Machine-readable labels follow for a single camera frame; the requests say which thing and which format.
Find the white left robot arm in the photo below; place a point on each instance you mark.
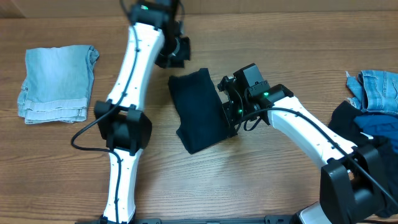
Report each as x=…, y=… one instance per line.
x=155, y=39

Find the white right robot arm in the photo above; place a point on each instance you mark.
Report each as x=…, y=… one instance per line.
x=353, y=184

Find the black t-shirt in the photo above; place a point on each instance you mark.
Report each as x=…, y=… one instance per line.
x=200, y=109

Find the dark blue garment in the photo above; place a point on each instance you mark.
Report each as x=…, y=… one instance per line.
x=379, y=125

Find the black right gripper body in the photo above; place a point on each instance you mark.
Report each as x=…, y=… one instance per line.
x=229, y=116

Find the blue denim jeans pile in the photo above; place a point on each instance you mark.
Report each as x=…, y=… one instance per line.
x=374, y=91

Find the black garment in pile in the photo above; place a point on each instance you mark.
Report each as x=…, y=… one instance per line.
x=342, y=123

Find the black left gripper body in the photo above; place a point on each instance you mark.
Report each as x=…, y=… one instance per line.
x=173, y=50

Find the folded light blue jeans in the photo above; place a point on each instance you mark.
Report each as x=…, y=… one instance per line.
x=58, y=84

